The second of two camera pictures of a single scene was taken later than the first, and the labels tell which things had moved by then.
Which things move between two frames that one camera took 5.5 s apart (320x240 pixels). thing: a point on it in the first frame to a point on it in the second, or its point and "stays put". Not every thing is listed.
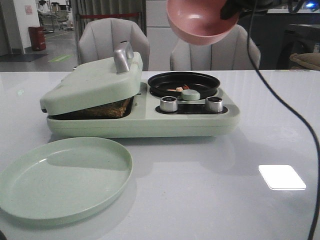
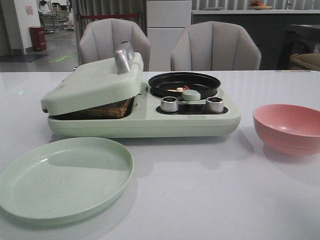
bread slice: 117,110 stays put
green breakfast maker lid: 96,83 stays put
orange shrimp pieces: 179,89 stays put
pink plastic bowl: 200,21 to 291,130
